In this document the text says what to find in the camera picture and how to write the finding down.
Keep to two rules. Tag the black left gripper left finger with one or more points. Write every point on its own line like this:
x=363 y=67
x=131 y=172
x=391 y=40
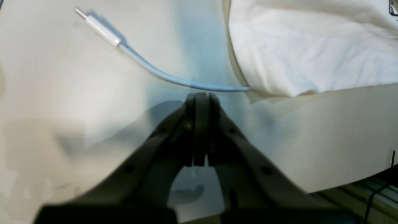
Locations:
x=137 y=191

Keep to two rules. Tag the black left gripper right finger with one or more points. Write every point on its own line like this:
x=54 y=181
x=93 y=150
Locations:
x=254 y=190

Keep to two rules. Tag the white t-shirt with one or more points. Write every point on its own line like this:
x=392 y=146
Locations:
x=292 y=47

